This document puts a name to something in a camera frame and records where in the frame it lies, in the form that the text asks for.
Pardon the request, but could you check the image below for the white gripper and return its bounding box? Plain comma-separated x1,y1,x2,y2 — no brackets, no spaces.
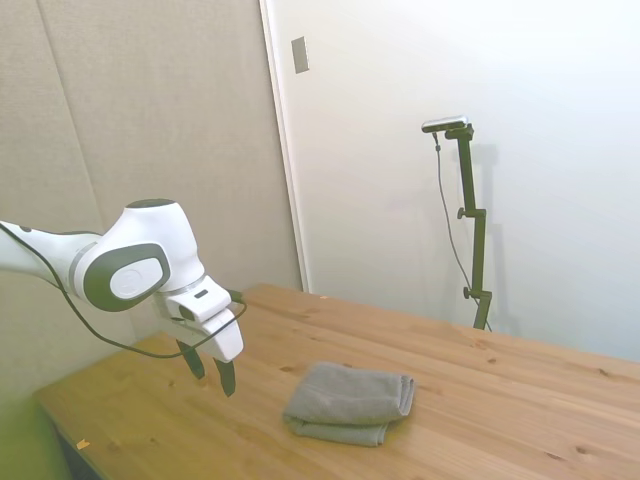
159,307,245,398

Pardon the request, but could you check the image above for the grey towel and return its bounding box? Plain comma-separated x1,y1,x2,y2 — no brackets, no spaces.
282,360,417,448

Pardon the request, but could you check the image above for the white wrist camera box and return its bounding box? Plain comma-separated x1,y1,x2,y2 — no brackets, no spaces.
166,277,234,325

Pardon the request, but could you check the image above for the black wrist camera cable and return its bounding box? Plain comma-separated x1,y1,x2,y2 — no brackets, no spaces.
0,221,248,359

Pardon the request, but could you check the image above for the white door frame trim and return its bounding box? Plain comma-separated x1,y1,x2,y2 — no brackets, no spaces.
258,0,312,294

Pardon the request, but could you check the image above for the black camera stand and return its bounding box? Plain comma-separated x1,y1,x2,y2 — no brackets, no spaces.
443,124,494,332

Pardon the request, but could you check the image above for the grey wall plate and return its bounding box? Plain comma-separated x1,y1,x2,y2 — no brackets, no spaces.
291,35,310,76

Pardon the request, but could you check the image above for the silver exterior camera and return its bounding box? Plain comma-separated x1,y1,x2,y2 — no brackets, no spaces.
421,114,472,135

